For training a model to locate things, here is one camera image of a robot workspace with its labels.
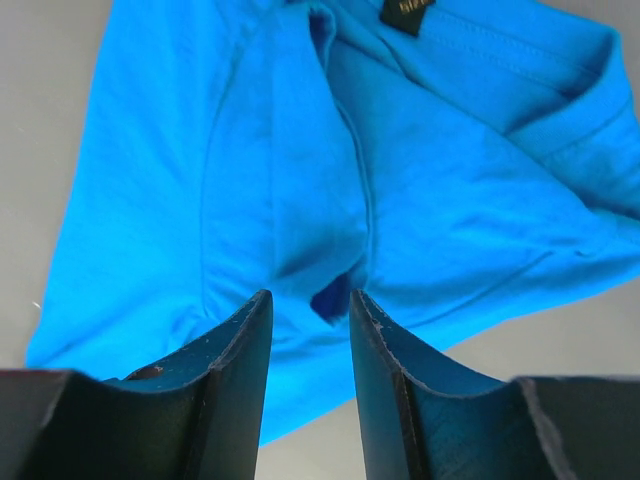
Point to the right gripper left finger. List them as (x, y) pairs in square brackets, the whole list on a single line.
[(195, 414)]

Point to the blue t-shirt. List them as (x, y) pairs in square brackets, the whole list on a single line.
[(463, 162)]

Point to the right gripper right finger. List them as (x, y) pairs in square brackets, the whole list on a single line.
[(423, 415)]

